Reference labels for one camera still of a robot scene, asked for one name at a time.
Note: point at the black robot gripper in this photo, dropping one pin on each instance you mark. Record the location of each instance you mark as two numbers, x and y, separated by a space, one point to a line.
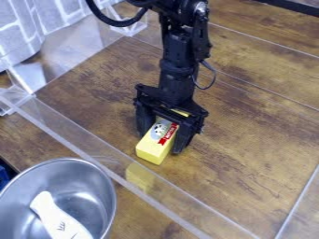
172 101

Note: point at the yellow butter block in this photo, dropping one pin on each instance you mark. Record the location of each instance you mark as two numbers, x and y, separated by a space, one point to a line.
158 141

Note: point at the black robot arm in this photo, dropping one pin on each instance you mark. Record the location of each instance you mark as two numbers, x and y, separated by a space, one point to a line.
184 19

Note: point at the silver metal bowl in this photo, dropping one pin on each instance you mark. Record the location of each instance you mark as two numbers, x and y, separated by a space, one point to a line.
81 189

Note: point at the clear acrylic barrier panel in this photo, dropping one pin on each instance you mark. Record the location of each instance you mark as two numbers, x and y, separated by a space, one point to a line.
245 183

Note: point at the grey brick pattern curtain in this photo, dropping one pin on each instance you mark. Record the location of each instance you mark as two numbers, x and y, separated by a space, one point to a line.
27 21

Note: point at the blue object at edge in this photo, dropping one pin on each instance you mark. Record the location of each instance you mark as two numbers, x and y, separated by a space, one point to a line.
5 177

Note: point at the white plastic spatula handle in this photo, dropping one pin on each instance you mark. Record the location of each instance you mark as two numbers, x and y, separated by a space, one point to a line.
59 223

